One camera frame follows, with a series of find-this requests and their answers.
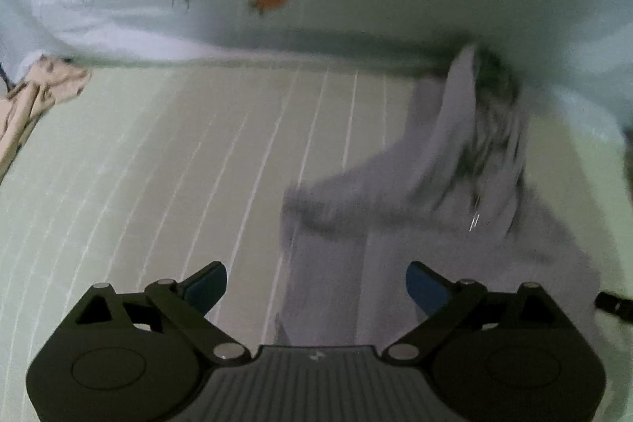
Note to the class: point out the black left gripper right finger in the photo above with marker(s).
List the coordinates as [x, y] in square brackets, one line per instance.
[498, 356]

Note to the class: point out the beige crumpled garment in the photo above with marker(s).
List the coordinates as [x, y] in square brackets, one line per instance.
[49, 81]

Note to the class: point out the black object at right edge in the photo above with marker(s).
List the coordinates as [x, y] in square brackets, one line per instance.
[614, 304]

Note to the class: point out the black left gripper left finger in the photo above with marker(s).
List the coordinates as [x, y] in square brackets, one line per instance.
[143, 356]

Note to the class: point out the grey zip hoodie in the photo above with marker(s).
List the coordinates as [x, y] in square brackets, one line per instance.
[450, 193]

